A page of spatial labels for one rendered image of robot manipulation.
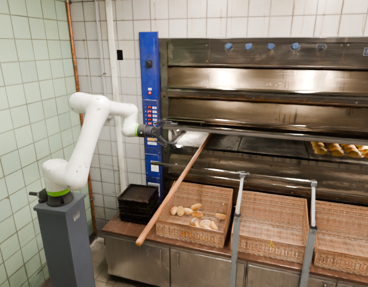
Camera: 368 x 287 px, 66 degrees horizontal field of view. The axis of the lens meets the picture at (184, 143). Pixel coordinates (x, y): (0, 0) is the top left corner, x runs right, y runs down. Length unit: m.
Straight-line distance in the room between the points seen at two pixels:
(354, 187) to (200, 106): 1.37
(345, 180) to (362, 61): 0.90
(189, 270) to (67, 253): 1.02
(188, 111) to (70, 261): 1.41
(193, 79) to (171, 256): 1.44
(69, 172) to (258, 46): 1.59
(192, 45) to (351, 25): 1.11
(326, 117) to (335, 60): 0.41
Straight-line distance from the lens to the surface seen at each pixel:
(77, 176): 1.56
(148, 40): 2.46
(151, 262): 2.57
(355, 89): 2.37
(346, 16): 2.34
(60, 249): 1.90
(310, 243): 2.11
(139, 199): 2.50
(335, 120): 2.40
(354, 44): 2.37
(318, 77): 2.34
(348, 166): 2.54
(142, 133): 1.96
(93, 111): 1.58
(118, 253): 2.67
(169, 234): 2.40
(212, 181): 2.61
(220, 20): 2.33
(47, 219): 1.82
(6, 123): 2.34
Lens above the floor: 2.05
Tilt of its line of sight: 19 degrees down
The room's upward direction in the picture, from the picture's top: straight up
